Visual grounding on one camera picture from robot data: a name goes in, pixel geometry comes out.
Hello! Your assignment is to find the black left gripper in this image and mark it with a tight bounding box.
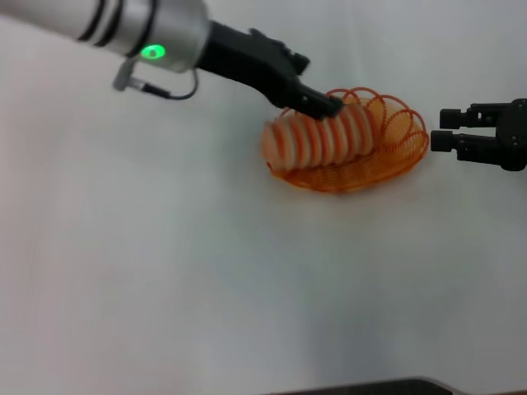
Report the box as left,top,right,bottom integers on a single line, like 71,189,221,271
198,19,344,121

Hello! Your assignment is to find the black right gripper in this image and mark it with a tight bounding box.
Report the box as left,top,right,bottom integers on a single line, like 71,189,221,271
430,97,527,172

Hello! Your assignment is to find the orange white striped bread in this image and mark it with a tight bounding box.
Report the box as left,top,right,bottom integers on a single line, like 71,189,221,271
259,102,380,171

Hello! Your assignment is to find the orange woven wire basket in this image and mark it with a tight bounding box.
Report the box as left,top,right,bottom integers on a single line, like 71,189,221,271
263,86,430,194

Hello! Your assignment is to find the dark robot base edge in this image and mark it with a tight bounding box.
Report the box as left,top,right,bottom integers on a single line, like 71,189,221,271
263,375,467,395

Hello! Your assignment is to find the thin dark gripper cable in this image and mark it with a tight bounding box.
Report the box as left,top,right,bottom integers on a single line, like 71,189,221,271
112,57,199,100

